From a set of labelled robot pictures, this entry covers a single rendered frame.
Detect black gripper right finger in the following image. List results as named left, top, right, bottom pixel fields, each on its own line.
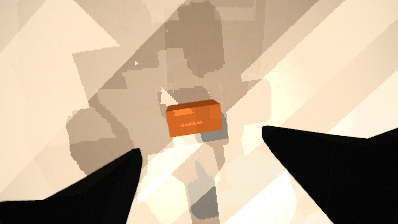
left=262, top=125, right=398, bottom=224

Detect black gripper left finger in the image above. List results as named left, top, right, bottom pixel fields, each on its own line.
left=0, top=148, right=143, bottom=224

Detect orange block with dark square panel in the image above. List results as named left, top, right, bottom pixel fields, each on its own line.
left=166, top=99, right=223, bottom=138

